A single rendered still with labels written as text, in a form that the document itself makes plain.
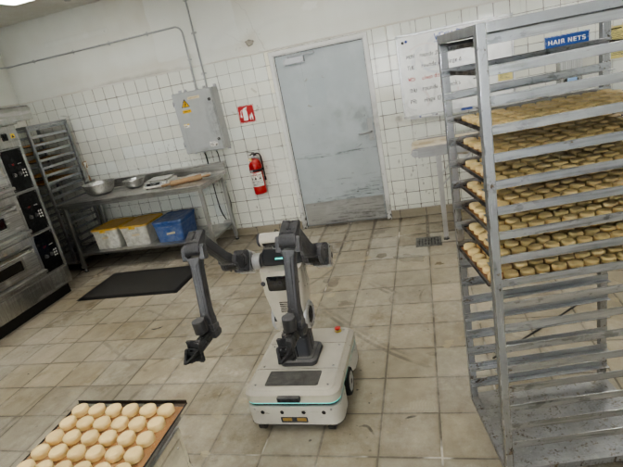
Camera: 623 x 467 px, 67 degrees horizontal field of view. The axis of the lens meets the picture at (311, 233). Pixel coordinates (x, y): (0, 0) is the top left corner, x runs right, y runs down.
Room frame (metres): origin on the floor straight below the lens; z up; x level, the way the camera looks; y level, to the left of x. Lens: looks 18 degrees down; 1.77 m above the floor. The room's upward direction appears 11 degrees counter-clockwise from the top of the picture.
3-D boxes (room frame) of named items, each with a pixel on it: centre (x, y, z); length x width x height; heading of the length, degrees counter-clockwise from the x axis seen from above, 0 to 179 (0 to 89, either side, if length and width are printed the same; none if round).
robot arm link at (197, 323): (1.89, 0.55, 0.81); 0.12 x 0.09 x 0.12; 165
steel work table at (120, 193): (5.65, 1.88, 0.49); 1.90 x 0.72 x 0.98; 74
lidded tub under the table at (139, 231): (5.69, 2.03, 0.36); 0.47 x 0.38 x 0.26; 164
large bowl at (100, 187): (5.78, 2.42, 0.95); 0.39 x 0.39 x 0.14
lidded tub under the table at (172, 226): (5.57, 1.60, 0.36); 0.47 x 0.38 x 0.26; 166
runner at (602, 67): (1.86, -0.94, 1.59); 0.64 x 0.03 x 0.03; 86
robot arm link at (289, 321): (1.77, 0.15, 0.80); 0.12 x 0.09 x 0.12; 162
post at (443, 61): (1.91, -0.63, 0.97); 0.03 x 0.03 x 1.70; 86
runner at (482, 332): (1.86, -0.94, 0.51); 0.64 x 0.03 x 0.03; 86
